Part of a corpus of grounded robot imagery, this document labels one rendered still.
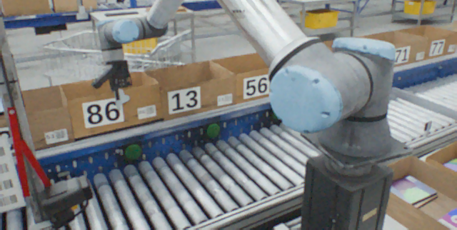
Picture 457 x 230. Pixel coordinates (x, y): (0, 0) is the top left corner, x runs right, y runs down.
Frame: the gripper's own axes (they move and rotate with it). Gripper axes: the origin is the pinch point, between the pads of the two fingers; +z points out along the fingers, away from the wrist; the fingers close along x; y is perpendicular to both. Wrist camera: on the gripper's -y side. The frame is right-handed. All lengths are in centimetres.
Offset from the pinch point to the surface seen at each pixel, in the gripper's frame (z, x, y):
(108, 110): 0.3, -0.3, -4.0
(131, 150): 18.8, -4.6, 1.8
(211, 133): 20.7, -4.1, 40.1
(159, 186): 30.6, -23.0, 6.5
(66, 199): 8, -67, -28
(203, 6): -62, 418, 239
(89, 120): 2.9, 0.0, -12.1
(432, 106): 31, -32, 173
